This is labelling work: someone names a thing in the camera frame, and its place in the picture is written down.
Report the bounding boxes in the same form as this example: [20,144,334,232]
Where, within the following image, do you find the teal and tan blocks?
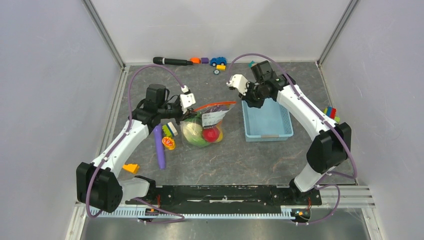
[248,61,257,68]

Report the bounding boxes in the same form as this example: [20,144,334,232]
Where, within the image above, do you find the light blue plastic basket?
[241,98,294,142]

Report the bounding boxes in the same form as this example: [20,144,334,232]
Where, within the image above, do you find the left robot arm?
[76,84,196,213]

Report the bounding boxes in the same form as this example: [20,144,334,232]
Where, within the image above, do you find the purple toy stick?
[153,123,166,170]

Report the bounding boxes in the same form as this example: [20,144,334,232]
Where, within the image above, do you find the colourful block stack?
[324,106,340,123]

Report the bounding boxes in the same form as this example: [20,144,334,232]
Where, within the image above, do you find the yellow red toy disc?
[161,136,176,150]

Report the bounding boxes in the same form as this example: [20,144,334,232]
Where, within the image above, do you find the purple eggplant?
[203,104,230,114]

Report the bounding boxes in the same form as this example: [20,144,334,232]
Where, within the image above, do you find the purple toy block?
[200,57,210,64]

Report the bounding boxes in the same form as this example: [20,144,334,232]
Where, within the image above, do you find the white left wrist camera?
[179,85,197,114]

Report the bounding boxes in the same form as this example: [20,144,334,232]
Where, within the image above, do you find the black microphone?
[152,56,194,66]

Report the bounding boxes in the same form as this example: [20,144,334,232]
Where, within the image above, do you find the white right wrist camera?
[226,74,249,96]

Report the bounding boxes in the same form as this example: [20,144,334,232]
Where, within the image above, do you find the clear zip top bag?
[180,101,237,145]

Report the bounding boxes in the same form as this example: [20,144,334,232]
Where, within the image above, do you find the green blue white block stack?
[162,122,178,138]

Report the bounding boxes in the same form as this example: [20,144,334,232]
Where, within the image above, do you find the yellow bell pepper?
[215,125,224,143]

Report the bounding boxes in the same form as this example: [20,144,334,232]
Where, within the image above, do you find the orange toy piece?
[189,57,202,64]

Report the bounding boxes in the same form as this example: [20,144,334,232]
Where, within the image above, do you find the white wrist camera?
[179,85,197,114]
[226,74,249,96]

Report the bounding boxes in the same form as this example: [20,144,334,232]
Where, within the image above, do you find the blue toy car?
[209,56,227,67]

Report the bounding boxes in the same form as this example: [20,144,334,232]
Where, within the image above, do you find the yellow cheese wedge toy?
[122,163,140,175]

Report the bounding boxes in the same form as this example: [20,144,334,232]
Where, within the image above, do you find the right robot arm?
[227,60,352,204]

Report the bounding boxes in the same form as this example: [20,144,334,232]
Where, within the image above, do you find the red apple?
[202,127,219,143]

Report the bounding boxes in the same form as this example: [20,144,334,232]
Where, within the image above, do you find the green white cabbage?
[180,121,211,148]

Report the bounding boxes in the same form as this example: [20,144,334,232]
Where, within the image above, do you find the yellow toy block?
[216,65,226,71]

